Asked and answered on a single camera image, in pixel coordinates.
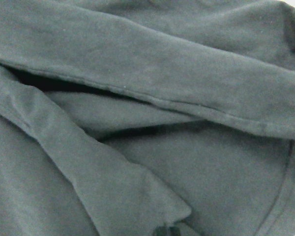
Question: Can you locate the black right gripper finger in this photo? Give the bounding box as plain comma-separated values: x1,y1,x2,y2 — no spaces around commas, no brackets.
152,225,181,236

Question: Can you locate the black graphic t-shirt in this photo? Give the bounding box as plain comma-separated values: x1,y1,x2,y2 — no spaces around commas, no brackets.
0,0,295,236

